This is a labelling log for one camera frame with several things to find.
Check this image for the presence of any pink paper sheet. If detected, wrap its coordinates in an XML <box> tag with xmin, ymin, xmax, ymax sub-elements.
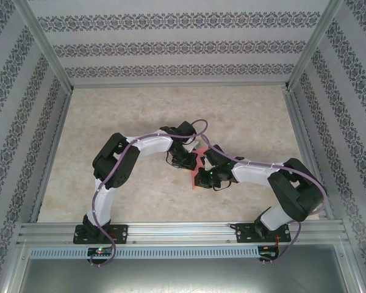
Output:
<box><xmin>188</xmin><ymin>146</ymin><xmax>210</xmax><ymax>192</ymax></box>

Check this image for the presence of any grey sheet metal panel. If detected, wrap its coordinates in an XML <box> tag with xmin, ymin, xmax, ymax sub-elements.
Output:
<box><xmin>1</xmin><ymin>244</ymin><xmax>365</xmax><ymax>293</ymax></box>

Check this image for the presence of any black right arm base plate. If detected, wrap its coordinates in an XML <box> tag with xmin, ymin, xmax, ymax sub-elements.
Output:
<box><xmin>235</xmin><ymin>222</ymin><xmax>292</xmax><ymax>244</ymax></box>

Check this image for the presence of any aluminium mounting rail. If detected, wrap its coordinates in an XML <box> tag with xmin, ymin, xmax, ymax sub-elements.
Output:
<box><xmin>16</xmin><ymin>222</ymin><xmax>350</xmax><ymax>245</ymax></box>

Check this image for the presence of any aluminium back rail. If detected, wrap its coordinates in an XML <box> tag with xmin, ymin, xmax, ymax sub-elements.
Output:
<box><xmin>71</xmin><ymin>84</ymin><xmax>289</xmax><ymax>90</ymax></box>

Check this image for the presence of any slotted grey cable duct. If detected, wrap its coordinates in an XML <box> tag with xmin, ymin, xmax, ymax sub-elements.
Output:
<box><xmin>29</xmin><ymin>245</ymin><xmax>280</xmax><ymax>259</ymax></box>

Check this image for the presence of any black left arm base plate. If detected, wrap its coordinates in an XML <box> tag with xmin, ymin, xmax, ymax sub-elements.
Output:
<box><xmin>73</xmin><ymin>224</ymin><xmax>129</xmax><ymax>245</ymax></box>

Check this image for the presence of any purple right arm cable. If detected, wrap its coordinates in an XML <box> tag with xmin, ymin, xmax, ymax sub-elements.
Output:
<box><xmin>200</xmin><ymin>134</ymin><xmax>328</xmax><ymax>266</ymax></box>

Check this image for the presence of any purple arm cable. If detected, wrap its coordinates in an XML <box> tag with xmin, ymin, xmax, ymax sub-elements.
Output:
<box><xmin>90</xmin><ymin>118</ymin><xmax>210</xmax><ymax>269</ymax></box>
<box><xmin>200</xmin><ymin>134</ymin><xmax>328</xmax><ymax>266</ymax></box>

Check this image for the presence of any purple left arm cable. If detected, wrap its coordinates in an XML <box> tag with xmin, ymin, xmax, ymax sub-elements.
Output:
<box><xmin>90</xmin><ymin>118</ymin><xmax>210</xmax><ymax>269</ymax></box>

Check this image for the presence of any aluminium frame post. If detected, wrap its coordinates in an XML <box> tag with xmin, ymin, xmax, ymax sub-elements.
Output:
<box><xmin>13</xmin><ymin>0</ymin><xmax>74</xmax><ymax>94</ymax></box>
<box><xmin>283</xmin><ymin>0</ymin><xmax>345</xmax><ymax>91</ymax></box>

